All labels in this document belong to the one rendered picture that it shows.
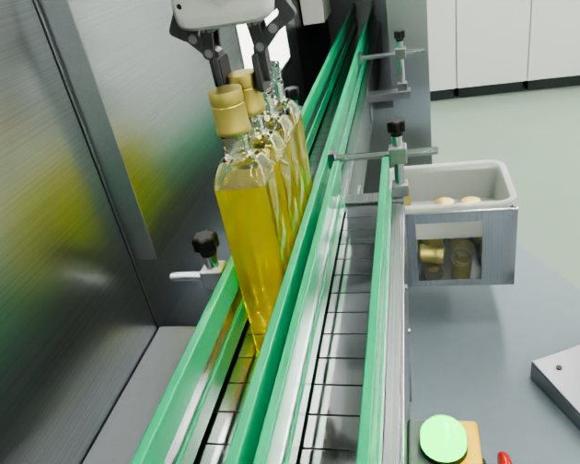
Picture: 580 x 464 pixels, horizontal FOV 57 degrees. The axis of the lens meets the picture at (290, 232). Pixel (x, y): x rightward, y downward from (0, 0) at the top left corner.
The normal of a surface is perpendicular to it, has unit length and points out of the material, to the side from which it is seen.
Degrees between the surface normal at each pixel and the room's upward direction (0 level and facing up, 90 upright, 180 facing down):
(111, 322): 90
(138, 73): 90
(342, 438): 0
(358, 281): 0
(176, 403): 90
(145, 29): 90
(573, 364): 4
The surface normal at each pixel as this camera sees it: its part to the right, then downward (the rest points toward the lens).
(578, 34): -0.18, 0.52
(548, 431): -0.17, -0.85
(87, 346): 0.97, -0.05
